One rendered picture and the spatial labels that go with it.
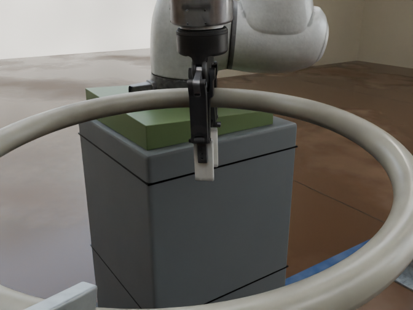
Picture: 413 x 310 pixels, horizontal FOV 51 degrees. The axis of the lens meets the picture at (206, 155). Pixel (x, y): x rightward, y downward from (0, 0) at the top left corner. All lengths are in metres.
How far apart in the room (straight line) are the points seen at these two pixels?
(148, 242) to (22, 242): 1.37
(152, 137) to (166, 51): 0.22
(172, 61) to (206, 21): 0.38
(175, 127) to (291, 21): 0.33
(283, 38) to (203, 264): 0.53
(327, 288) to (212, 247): 0.74
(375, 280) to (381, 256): 0.02
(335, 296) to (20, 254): 1.93
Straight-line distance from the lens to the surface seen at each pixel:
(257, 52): 0.98
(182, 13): 0.62
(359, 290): 0.30
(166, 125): 0.86
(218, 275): 1.06
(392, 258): 0.33
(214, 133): 0.72
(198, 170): 0.69
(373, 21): 7.86
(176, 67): 0.98
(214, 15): 0.61
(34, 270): 2.02
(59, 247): 2.14
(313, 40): 1.00
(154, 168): 0.84
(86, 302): 0.27
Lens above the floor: 1.09
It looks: 20 degrees down
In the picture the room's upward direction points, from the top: straight up
